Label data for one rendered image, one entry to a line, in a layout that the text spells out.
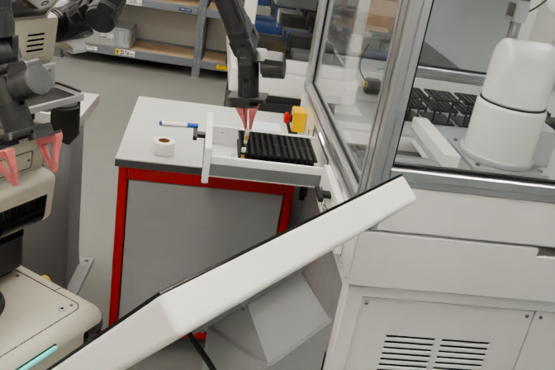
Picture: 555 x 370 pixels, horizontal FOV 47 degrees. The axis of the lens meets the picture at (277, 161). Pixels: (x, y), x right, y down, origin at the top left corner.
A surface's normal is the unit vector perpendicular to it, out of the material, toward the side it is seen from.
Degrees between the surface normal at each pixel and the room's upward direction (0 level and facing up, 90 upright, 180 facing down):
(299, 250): 40
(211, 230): 90
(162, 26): 90
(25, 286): 0
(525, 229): 90
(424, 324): 90
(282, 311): 45
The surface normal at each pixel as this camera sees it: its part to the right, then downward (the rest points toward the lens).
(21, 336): 0.15, -0.91
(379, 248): 0.08, 0.40
